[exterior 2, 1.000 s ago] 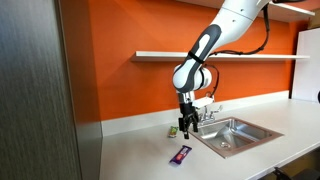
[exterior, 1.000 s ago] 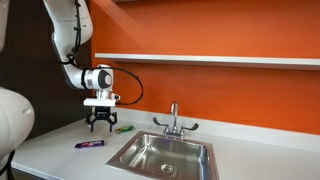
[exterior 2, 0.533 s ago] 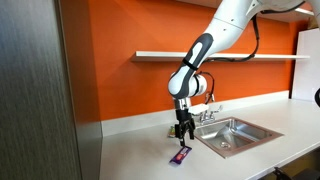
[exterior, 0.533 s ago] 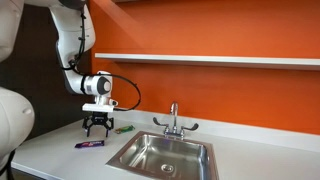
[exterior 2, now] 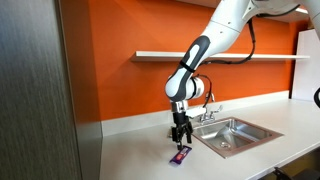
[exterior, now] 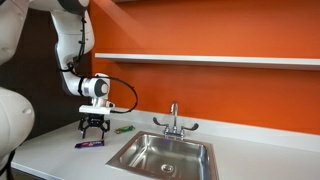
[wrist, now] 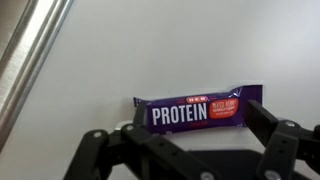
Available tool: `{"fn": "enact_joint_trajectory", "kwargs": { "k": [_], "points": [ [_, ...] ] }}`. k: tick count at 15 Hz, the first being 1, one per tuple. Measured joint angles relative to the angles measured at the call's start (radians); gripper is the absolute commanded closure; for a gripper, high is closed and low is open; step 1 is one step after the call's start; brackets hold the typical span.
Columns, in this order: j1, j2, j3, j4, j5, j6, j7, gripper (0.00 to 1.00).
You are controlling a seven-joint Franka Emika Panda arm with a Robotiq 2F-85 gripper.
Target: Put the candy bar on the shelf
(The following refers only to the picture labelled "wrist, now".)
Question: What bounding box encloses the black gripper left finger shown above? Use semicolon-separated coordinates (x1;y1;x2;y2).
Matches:
63;101;221;180

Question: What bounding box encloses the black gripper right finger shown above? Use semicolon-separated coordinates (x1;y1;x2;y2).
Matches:
244;99;320;180

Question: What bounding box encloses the purple protein candy bar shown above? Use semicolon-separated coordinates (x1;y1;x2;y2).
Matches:
132;84;264;135

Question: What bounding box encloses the stainless steel sink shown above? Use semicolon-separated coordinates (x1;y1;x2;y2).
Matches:
0;0;75;153

